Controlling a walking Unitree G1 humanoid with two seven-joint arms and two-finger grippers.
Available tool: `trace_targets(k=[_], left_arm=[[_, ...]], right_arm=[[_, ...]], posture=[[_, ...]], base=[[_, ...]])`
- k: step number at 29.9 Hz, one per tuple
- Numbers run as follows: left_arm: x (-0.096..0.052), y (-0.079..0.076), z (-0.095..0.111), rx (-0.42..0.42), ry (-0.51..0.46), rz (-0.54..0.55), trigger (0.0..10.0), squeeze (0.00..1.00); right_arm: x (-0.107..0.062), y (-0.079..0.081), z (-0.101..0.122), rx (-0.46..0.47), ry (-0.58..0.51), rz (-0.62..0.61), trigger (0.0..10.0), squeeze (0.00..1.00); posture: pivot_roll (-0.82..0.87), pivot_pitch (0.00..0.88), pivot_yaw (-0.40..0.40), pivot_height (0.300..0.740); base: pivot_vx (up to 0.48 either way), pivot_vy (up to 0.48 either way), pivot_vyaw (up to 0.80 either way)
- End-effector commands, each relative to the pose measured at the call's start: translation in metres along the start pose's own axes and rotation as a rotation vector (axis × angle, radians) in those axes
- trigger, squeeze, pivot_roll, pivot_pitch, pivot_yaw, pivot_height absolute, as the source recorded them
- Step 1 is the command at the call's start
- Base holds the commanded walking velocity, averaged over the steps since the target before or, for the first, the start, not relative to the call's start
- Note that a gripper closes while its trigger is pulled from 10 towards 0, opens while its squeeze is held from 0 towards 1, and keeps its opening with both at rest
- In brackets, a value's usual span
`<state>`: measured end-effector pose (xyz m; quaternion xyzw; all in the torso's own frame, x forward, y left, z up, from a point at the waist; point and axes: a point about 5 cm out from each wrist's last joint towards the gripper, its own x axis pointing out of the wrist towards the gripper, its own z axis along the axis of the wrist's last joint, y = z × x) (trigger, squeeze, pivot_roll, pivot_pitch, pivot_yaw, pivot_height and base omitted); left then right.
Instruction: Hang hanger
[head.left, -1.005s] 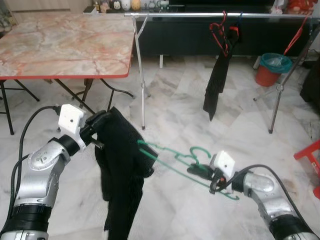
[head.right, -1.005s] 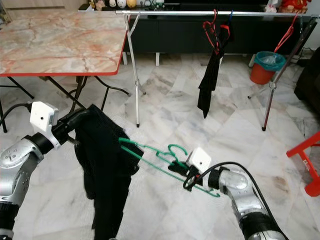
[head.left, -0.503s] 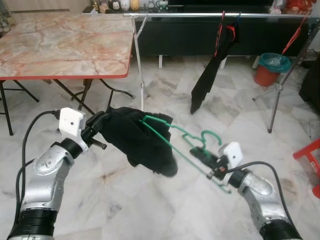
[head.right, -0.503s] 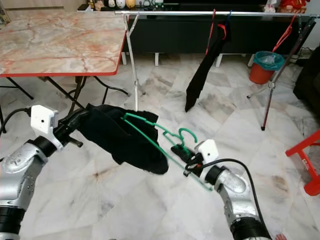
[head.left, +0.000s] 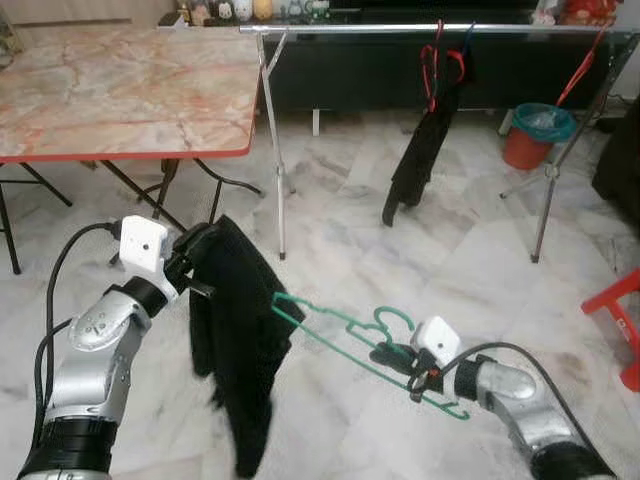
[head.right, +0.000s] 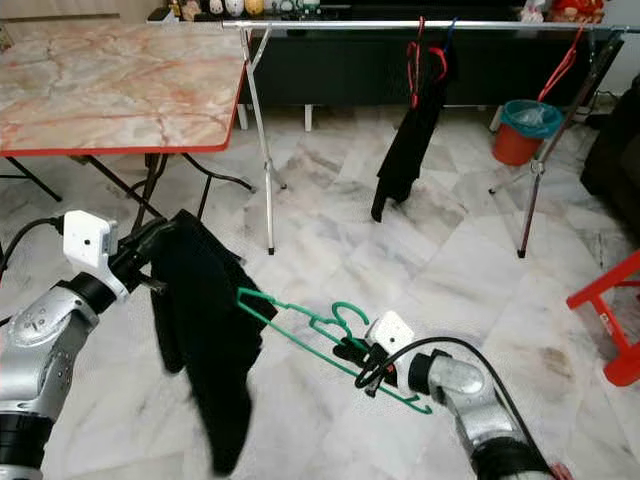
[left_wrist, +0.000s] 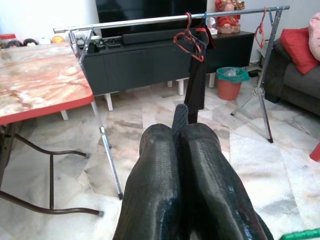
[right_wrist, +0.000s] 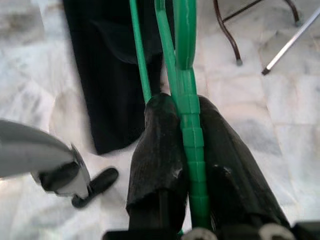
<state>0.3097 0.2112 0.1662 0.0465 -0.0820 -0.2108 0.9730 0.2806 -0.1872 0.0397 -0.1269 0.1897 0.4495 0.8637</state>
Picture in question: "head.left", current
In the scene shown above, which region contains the red plastic stool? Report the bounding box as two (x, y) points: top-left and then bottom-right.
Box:
(582, 268), (640, 391)

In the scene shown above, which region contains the black TV cabinet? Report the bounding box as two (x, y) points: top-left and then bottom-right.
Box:
(262, 10), (640, 136)

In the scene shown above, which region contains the green plastic clothes hanger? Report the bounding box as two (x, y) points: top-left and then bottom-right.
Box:
(270, 292), (471, 421)

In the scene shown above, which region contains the dark grey fabric sofa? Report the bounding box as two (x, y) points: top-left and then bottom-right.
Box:
(592, 100), (640, 226)

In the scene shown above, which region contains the red waste bin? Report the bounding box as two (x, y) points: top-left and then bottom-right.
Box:
(502, 122), (557, 171)

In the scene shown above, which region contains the red buddha statue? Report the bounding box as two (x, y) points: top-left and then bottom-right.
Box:
(560, 0), (619, 26)

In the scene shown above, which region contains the black t-shirt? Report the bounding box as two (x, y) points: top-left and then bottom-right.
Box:
(188, 215), (296, 479)
(383, 45), (476, 228)

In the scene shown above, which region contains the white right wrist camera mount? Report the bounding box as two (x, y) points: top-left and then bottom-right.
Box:
(410, 316), (464, 369)

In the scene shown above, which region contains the light wood cabinet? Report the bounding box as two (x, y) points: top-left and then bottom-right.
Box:
(0, 0), (166, 29)

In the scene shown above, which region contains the marble top folding table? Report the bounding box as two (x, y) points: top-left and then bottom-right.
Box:
(0, 25), (266, 276)

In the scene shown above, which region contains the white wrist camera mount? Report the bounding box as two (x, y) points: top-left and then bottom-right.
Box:
(410, 316), (464, 369)
(118, 213), (183, 301)

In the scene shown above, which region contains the silver metal clothes rack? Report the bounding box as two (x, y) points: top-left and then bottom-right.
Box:
(240, 22), (640, 263)

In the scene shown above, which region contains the teal bin liner bag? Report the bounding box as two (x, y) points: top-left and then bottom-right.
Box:
(510, 101), (578, 143)

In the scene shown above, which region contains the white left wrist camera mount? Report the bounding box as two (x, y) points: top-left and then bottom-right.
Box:
(118, 213), (183, 301)

